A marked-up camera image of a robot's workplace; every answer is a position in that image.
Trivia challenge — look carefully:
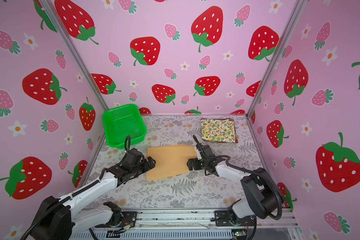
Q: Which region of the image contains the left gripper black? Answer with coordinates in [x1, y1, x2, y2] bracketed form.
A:
[131, 156, 157, 178]

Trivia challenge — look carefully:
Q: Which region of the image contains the tan cloth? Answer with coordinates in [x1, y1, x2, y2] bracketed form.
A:
[146, 145, 197, 181]

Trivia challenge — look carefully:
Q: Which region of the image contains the yellow lemon print skirt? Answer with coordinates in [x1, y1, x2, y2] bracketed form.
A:
[200, 118, 237, 143]

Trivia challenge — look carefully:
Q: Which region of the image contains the red plaid skirt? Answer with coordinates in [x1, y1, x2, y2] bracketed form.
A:
[200, 117, 240, 144]

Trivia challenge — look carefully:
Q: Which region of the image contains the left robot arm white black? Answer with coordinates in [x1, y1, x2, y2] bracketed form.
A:
[21, 136, 156, 240]

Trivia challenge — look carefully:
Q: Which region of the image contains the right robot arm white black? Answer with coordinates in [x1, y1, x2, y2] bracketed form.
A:
[187, 135, 285, 226]

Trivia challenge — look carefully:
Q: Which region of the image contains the green plastic basket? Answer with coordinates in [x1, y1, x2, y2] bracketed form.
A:
[102, 104, 147, 150]

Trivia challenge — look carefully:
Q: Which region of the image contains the green circuit board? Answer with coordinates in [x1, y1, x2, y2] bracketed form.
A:
[231, 229, 248, 240]

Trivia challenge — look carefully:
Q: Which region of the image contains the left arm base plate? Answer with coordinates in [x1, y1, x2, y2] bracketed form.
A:
[95, 211, 138, 229]

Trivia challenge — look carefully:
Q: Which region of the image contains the aluminium mounting rail frame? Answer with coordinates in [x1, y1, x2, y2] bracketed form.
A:
[69, 209, 304, 240]

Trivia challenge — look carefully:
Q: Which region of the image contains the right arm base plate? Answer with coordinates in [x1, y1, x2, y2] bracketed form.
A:
[211, 210, 256, 227]

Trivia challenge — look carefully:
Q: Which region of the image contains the left aluminium corner post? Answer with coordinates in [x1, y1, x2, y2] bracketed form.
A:
[38, 0, 109, 112]

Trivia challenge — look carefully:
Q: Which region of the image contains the aluminium corner post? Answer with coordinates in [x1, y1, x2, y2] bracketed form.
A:
[38, 0, 109, 112]
[246, 0, 308, 120]

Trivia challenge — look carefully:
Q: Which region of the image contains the right aluminium corner post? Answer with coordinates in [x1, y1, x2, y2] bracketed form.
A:
[246, 0, 308, 120]

